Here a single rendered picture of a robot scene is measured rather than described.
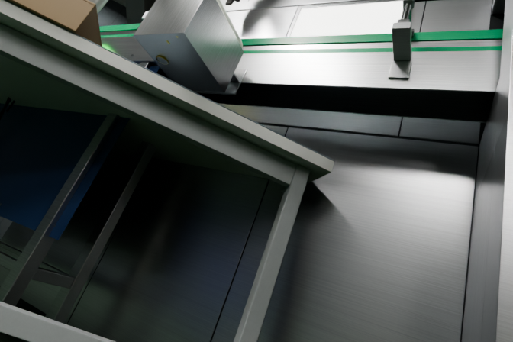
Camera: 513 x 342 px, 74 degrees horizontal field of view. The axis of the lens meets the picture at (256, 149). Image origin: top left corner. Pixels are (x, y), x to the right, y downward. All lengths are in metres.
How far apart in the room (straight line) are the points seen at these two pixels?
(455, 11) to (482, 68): 0.49
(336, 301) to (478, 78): 0.62
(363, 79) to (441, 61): 0.18
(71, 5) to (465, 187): 1.05
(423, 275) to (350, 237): 0.19
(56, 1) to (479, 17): 1.23
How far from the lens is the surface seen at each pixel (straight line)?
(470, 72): 0.94
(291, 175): 0.90
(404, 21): 0.92
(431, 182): 1.01
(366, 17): 1.40
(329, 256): 0.96
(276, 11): 1.58
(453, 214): 0.98
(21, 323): 0.83
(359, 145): 1.07
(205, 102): 0.84
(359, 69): 0.97
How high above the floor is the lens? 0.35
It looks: 23 degrees up
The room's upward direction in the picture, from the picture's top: 21 degrees clockwise
